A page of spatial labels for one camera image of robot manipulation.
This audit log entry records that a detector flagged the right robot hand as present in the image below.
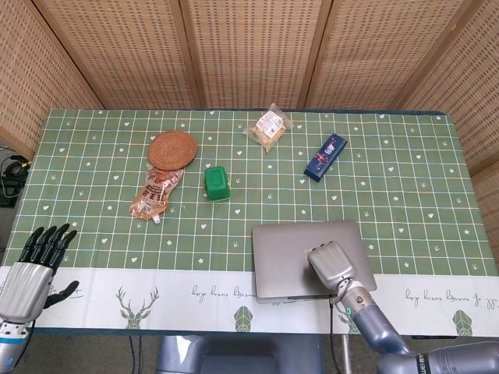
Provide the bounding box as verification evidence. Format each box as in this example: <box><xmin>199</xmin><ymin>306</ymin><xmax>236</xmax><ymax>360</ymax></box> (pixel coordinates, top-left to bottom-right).
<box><xmin>306</xmin><ymin>241</ymin><xmax>359</xmax><ymax>291</ymax></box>

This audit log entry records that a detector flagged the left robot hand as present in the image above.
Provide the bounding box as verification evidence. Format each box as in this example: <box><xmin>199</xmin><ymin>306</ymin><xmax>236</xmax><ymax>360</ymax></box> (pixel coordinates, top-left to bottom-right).
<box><xmin>0</xmin><ymin>223</ymin><xmax>80</xmax><ymax>324</ymax></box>

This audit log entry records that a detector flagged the silver laptop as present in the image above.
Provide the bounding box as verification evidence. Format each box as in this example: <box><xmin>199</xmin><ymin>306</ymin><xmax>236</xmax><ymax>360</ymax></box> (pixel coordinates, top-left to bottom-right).
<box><xmin>251</xmin><ymin>219</ymin><xmax>378</xmax><ymax>305</ymax></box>

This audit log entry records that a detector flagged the green grid tablecloth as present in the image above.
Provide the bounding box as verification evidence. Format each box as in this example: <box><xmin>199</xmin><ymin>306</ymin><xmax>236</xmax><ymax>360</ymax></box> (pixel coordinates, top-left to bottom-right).
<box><xmin>0</xmin><ymin>107</ymin><xmax>499</xmax><ymax>338</ymax></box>

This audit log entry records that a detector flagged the dark blue patterned box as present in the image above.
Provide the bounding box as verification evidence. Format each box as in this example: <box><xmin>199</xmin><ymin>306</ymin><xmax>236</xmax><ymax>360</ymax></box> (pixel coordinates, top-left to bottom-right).
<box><xmin>303</xmin><ymin>132</ymin><xmax>348</xmax><ymax>183</ymax></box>

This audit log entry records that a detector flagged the black floor equipment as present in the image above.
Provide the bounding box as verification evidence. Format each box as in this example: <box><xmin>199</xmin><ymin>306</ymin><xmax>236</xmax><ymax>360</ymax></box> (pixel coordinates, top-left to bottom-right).
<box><xmin>0</xmin><ymin>152</ymin><xmax>33</xmax><ymax>208</ymax></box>

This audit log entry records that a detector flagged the grey robot torso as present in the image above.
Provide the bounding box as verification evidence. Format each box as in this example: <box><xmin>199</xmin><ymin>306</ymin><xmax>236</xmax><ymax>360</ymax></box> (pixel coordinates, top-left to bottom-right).
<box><xmin>155</xmin><ymin>333</ymin><xmax>325</xmax><ymax>374</ymax></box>

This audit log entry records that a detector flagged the green plastic container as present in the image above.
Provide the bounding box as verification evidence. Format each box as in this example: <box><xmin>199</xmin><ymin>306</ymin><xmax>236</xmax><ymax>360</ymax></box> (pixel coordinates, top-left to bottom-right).
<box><xmin>203</xmin><ymin>165</ymin><xmax>232</xmax><ymax>203</ymax></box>

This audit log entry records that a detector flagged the clear snack bag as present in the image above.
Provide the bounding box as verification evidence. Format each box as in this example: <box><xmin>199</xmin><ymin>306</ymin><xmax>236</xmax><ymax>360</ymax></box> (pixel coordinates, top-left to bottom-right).
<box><xmin>244</xmin><ymin>102</ymin><xmax>294</xmax><ymax>155</ymax></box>

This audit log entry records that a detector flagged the orange spouted drink pouch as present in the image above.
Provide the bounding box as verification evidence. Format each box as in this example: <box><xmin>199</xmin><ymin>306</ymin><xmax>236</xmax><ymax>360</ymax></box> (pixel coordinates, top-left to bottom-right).
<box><xmin>129</xmin><ymin>165</ymin><xmax>186</xmax><ymax>225</ymax></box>

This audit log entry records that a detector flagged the round woven rattan coaster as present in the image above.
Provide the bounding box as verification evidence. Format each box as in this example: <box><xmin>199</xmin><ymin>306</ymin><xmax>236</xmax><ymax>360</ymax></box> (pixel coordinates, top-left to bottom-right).
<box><xmin>147</xmin><ymin>131</ymin><xmax>198</xmax><ymax>171</ymax></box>

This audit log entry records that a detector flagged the black cable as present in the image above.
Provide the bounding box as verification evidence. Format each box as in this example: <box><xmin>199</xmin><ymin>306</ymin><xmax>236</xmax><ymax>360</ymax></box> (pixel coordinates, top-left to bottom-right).
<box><xmin>128</xmin><ymin>336</ymin><xmax>144</xmax><ymax>374</ymax></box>
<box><xmin>328</xmin><ymin>294</ymin><xmax>338</xmax><ymax>374</ymax></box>

